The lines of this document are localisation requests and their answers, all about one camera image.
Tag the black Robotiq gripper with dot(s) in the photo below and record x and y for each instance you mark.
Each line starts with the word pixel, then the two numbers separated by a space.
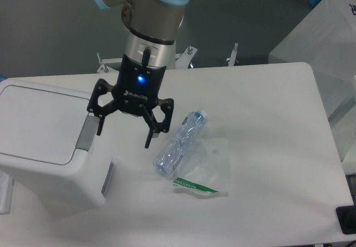
pixel 136 93

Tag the white push-lid trash can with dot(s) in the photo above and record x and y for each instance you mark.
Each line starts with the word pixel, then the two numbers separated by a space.
pixel 50 144

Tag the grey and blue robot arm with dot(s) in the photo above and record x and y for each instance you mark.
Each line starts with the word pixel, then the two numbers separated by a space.
pixel 153 27

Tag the crushed clear plastic bottle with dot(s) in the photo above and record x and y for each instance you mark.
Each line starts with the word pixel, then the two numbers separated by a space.
pixel 179 145

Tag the clear plastic bag green strip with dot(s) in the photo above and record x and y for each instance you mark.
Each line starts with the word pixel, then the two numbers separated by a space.
pixel 205 171

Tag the white paper sheet at left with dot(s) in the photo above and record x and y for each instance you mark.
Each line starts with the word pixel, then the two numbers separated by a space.
pixel 7 184

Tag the black device at table edge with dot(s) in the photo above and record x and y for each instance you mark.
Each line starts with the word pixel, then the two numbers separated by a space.
pixel 346 218

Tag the white metal base frame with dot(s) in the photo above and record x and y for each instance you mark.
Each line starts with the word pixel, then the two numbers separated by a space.
pixel 182 60

